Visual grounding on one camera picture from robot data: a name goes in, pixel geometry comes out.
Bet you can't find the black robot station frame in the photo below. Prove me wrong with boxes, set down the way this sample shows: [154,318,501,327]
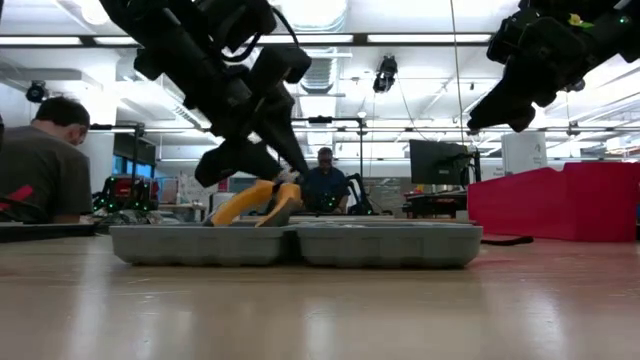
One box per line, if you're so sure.
[292,115,396,217]
[87,121,147,216]

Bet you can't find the red flat object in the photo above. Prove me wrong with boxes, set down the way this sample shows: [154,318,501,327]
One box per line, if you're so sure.
[0,183,37,212]

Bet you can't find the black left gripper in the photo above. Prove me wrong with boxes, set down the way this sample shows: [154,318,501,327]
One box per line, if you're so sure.
[194,45,314,189]

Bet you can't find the pliers yellow black handles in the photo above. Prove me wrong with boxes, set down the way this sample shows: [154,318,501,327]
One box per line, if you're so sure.
[203,169,305,229]

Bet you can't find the dark desk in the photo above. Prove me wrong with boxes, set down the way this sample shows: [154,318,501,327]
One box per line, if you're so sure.
[401,188,472,220]

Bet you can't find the red bin wall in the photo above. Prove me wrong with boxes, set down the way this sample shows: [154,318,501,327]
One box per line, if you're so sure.
[466,160,640,244]

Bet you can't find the black aluminium table frame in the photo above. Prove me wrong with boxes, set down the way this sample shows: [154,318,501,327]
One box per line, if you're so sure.
[0,219,112,245]

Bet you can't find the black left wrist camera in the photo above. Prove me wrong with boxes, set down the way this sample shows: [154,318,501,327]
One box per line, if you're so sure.
[197,0,279,51]

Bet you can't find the black robot with green lights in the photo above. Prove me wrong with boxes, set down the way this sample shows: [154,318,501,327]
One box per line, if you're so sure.
[97,174,160,214]

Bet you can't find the white numbered pillar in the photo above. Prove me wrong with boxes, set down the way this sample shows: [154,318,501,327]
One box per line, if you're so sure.
[500,130,550,176]

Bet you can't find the grey crumpled heap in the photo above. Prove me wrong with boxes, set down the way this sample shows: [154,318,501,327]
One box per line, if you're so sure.
[94,208,201,225]

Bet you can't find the black computer monitor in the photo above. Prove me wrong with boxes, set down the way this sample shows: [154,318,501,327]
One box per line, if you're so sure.
[408,138,482,187]

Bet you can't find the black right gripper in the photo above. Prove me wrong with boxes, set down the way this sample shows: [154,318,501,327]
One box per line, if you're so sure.
[466,9,592,134]

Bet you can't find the silver ceiling duct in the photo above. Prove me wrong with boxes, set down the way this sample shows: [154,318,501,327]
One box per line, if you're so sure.
[277,0,354,97]

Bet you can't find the thin hanging cable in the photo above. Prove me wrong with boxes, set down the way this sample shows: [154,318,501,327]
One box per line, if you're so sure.
[448,0,465,147]

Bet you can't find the grey-blue plastic tool case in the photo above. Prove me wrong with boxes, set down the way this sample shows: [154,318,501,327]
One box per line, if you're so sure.
[108,215,485,269]

